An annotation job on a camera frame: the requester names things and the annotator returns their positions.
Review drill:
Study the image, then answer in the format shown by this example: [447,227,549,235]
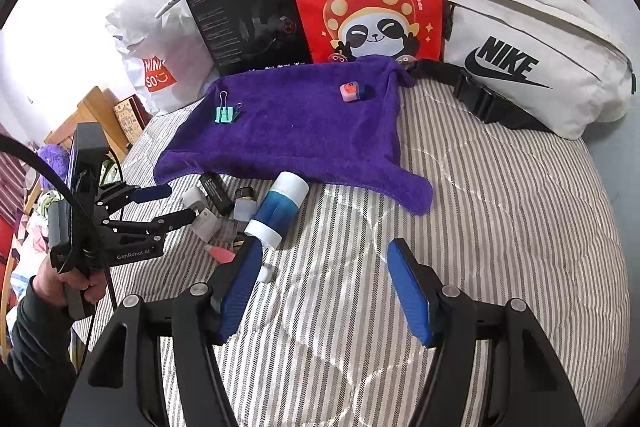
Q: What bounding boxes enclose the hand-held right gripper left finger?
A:
[60,237,266,427]

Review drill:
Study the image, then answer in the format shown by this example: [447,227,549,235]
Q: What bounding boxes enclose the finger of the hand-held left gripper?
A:
[95,183,173,212]
[102,208,197,238]

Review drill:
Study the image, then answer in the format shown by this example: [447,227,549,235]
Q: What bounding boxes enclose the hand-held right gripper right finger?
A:
[387,238,586,427]

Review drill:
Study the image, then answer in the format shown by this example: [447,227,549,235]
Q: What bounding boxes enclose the white square charger plug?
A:
[181,187,208,210]

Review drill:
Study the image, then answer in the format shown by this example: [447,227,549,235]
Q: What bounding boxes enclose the off-white adapter block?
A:
[191,207,221,240]

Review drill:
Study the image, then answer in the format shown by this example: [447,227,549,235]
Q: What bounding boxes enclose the black rectangular bar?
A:
[199,174,234,216]

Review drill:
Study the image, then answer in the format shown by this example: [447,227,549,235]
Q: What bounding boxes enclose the blue and white bottle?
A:
[244,171,310,249]

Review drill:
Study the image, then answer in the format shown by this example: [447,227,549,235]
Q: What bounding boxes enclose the person's left forearm dark sleeve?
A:
[0,277,81,427]

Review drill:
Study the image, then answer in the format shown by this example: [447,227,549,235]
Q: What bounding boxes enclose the person's left hand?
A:
[35,252,108,308]

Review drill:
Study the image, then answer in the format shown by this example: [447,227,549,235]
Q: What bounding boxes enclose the purple fluffy thing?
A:
[37,144,71,180]

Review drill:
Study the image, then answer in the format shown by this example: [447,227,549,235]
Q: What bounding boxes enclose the pink small tube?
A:
[202,244,238,264]

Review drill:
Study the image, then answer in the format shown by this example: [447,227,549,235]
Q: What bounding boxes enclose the wooden chair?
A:
[45,87,151,148]

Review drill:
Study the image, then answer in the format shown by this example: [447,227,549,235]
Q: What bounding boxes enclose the green binder clip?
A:
[214,90,244,126]

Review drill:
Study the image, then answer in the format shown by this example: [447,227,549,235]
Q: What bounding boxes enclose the striped bed quilt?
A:
[37,72,631,427]

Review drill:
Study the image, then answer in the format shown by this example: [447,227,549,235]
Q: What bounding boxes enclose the white shopping bag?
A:
[105,0,221,112]

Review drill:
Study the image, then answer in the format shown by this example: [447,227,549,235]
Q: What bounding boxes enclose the purple towel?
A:
[152,56,433,215]

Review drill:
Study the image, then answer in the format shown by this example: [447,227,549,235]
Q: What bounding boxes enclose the black headset box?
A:
[155,0,313,78]

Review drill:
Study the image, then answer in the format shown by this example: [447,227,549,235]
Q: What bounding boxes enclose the pink eraser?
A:
[339,81,368,104]

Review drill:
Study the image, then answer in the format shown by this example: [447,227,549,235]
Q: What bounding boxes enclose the white waist bag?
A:
[410,0,638,140]

